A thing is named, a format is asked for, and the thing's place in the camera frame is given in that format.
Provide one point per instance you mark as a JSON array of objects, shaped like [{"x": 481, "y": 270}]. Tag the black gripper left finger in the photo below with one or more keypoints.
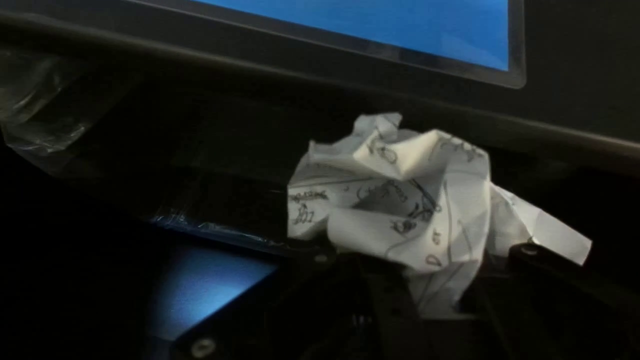
[{"x": 266, "y": 321}]

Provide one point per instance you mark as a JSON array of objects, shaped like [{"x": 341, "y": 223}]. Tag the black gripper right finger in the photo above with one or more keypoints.
[{"x": 566, "y": 301}]

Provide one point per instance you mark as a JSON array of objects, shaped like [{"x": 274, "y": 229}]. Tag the white scribbled paper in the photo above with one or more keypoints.
[{"x": 412, "y": 201}]

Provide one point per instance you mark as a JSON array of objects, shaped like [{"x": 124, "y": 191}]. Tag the dark bin door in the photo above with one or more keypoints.
[{"x": 572, "y": 66}]

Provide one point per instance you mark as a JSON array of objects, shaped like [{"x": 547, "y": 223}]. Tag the black bin liner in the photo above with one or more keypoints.
[{"x": 41, "y": 100}]

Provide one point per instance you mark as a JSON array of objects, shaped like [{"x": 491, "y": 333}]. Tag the blue sign, arrow over text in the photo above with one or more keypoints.
[{"x": 401, "y": 23}]

